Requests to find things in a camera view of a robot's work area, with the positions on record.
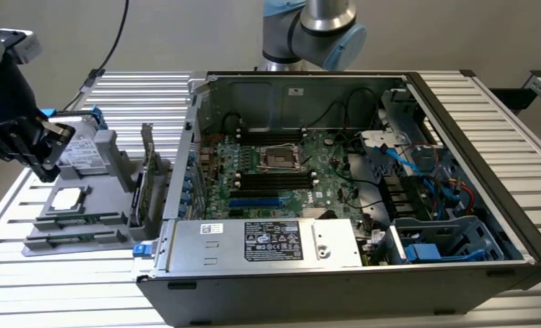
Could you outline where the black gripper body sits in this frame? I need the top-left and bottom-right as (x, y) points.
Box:
(0, 56), (49, 161)

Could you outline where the green RAM stick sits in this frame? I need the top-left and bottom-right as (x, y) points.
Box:
(54, 213), (122, 226)
(42, 231), (117, 246)

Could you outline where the black RAM slot bank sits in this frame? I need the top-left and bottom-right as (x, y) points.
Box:
(234, 169), (321, 191)
(238, 128), (306, 145)

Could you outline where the silver hard disk blue carrier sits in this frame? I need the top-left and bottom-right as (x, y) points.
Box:
(41, 106), (111, 170)

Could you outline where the silver CPU chip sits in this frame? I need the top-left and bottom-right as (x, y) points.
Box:
(51, 186), (91, 210)

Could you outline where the grey parts rack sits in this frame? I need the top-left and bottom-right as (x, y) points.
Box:
(22, 128), (174, 258)

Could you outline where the blue case latch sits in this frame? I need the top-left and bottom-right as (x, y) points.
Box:
(131, 241), (157, 256)

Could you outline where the black expansion slot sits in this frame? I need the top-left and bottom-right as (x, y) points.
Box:
(229, 190), (281, 200)

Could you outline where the blue expansion slot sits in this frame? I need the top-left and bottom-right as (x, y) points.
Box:
(228, 198), (284, 208)

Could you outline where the metal CPU socket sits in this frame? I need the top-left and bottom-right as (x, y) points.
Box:
(256, 145), (301, 172)

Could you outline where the green motherboard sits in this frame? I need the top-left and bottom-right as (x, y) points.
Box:
(198, 128), (376, 267)

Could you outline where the silver power supply unit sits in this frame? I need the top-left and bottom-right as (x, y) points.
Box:
(163, 218), (364, 271)

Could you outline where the black open PC case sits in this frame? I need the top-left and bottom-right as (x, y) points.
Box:
(135, 70), (541, 328)

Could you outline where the blue disk caddy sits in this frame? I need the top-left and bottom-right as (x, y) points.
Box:
(403, 241), (441, 264)

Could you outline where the metal disk bay cage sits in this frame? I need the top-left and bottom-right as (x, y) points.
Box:
(388, 214), (508, 267)

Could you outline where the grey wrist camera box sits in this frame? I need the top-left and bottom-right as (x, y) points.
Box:
(0, 28), (45, 65)

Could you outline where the graphics card with metal bracket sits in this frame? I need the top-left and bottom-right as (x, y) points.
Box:
(131, 122), (161, 228)

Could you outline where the black cable on wall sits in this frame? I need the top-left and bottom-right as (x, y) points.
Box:
(81, 0), (131, 92)

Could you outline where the black internal cable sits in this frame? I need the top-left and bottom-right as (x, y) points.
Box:
(306, 87), (384, 133)

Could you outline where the metal drive bay bracket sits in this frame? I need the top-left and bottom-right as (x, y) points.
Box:
(359, 128), (411, 154)

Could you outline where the blue SATA wire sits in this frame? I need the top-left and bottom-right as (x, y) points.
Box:
(379, 143), (459, 223)

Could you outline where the red wire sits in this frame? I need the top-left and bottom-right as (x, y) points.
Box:
(452, 182), (477, 208)

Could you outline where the black table connector bracket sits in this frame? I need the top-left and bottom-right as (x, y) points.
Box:
(488, 87), (538, 111)

